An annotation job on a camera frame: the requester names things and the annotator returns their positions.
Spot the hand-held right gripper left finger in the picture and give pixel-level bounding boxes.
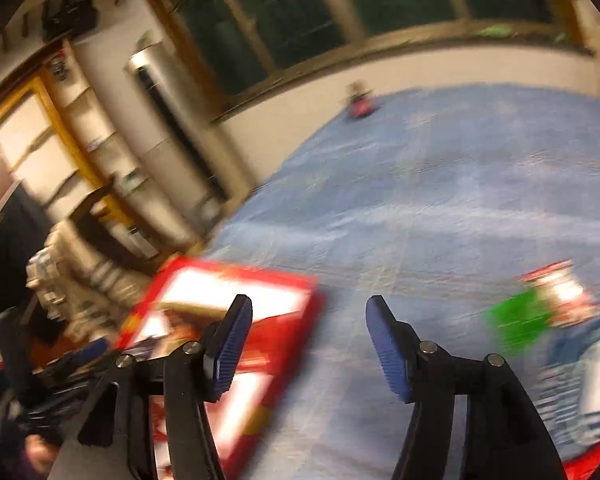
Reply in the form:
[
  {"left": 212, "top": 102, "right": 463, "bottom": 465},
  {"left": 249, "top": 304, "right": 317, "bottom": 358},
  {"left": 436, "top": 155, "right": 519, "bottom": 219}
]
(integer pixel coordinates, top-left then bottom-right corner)
[{"left": 47, "top": 294, "right": 254, "bottom": 480}]

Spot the red packet edge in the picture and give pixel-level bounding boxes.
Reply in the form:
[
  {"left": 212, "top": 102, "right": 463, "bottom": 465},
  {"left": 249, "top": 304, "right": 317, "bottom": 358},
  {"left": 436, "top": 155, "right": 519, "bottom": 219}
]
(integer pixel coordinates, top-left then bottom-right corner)
[{"left": 562, "top": 440, "right": 600, "bottom": 480}]

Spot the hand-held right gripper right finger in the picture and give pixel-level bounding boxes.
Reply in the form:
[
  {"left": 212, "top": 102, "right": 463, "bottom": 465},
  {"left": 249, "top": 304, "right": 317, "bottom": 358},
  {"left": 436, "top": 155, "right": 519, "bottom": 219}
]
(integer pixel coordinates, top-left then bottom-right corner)
[{"left": 365, "top": 295, "right": 568, "bottom": 480}]

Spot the green snack packet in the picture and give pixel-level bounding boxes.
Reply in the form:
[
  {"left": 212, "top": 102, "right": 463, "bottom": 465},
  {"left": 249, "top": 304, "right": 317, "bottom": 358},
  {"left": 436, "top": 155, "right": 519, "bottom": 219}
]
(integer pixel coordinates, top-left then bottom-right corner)
[{"left": 485, "top": 287, "right": 553, "bottom": 351}]

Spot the small pink object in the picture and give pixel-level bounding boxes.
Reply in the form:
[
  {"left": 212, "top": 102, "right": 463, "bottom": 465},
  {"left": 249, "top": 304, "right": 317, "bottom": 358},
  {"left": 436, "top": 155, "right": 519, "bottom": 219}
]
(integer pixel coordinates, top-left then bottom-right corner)
[{"left": 342, "top": 82, "right": 383, "bottom": 121}]

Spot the large wooden framed window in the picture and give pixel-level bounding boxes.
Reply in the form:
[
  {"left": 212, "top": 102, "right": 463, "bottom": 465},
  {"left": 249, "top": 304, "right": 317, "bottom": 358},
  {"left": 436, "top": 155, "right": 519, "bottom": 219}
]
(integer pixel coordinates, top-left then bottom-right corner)
[{"left": 140, "top": 0, "right": 591, "bottom": 111}]

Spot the green item on windowsill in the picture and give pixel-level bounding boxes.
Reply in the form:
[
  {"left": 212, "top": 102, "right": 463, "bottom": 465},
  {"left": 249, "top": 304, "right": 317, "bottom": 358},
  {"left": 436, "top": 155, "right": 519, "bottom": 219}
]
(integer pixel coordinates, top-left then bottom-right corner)
[{"left": 475, "top": 22, "right": 518, "bottom": 41}]

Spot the white standing air conditioner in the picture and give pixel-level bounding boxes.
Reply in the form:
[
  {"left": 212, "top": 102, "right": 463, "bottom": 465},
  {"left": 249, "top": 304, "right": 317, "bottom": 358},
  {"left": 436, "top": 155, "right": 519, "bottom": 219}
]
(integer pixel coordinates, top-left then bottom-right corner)
[{"left": 125, "top": 40, "right": 231, "bottom": 241}]

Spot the wooden shelf unit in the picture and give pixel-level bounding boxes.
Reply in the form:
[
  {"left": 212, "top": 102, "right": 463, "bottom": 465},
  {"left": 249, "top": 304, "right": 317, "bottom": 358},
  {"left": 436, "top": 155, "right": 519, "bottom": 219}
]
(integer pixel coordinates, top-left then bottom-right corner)
[{"left": 0, "top": 40, "right": 201, "bottom": 271}]

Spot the red box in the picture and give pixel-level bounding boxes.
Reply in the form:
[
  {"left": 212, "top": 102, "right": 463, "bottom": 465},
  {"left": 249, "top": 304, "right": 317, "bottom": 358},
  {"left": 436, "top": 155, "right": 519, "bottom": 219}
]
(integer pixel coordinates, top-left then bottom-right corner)
[{"left": 115, "top": 255, "right": 327, "bottom": 480}]

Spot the blue white snack packet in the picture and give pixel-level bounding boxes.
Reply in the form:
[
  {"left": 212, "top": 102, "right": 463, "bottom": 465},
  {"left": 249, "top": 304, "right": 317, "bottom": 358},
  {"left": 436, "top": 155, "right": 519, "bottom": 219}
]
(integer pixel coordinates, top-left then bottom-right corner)
[{"left": 535, "top": 320, "right": 600, "bottom": 448}]

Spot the red white snack packet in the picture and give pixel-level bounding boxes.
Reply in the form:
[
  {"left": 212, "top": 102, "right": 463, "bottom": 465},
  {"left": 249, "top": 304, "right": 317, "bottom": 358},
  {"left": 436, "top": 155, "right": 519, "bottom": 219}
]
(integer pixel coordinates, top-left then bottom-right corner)
[{"left": 520, "top": 260, "right": 598, "bottom": 328}]

